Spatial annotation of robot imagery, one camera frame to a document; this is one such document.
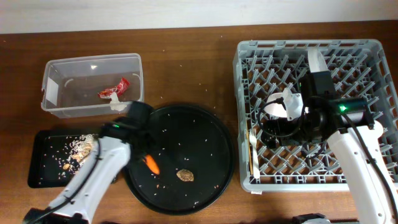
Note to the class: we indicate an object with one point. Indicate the round black serving tray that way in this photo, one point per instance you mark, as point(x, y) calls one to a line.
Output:
point(186, 137)

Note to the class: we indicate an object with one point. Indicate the black rectangular tray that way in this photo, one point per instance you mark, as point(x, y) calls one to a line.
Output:
point(38, 176)

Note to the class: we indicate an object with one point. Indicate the grey dishwasher rack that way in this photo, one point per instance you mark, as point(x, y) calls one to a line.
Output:
point(264, 67)

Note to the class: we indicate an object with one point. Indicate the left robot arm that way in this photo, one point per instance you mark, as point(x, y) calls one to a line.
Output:
point(118, 143)

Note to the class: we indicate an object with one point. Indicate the pile of food scraps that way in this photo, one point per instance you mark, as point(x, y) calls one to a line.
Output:
point(66, 154)

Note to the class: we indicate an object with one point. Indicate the red snack wrapper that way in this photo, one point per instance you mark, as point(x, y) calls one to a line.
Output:
point(119, 89)

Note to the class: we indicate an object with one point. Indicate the white tissue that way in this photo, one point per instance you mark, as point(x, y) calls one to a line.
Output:
point(115, 104)

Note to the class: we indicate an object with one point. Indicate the brown food lump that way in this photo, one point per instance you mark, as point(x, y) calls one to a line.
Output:
point(185, 175)

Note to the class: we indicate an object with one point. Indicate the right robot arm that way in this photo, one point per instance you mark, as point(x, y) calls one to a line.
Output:
point(318, 114)

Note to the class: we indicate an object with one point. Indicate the clear plastic bin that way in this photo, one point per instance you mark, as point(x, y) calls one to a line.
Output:
point(71, 85)

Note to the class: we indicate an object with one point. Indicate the grey plate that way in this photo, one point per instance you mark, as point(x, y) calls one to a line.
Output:
point(316, 61)

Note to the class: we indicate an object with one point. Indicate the pink bowl with food scraps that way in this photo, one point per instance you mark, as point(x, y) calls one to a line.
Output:
point(275, 109)

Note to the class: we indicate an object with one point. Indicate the wooden chopstick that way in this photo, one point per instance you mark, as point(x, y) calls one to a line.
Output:
point(249, 149)

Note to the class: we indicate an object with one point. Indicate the orange carrot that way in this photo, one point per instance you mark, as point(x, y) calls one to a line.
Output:
point(151, 164)

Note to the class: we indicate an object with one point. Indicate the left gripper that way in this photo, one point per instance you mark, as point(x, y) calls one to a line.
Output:
point(152, 143)

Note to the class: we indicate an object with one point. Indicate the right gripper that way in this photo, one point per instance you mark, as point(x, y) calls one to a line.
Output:
point(280, 124)

